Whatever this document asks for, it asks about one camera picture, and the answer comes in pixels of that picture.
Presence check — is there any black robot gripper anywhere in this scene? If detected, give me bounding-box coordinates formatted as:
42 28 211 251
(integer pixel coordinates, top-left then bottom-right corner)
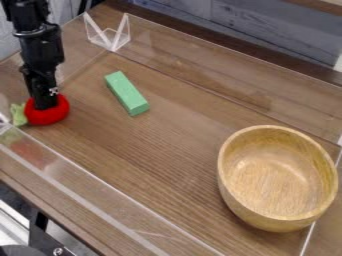
0 0 64 110

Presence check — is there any red plush tomato green leaf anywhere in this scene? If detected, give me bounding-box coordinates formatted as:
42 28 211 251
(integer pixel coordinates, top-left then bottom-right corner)
10 94 70 127

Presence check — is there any green foam block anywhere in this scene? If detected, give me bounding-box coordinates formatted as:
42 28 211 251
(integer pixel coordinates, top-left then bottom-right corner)
105 71 150 116

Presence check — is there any wooden bowl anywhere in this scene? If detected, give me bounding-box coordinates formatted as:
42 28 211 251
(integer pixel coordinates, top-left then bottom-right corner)
217 125 340 233

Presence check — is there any clear acrylic corner bracket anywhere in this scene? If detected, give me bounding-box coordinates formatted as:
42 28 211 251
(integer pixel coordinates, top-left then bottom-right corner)
83 13 131 52

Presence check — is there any clear acrylic tray wall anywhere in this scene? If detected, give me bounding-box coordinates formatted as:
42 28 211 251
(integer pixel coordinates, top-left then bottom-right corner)
0 121 223 256

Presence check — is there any black table leg bracket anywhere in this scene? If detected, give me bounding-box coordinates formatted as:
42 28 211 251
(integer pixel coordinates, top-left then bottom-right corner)
28 211 76 256

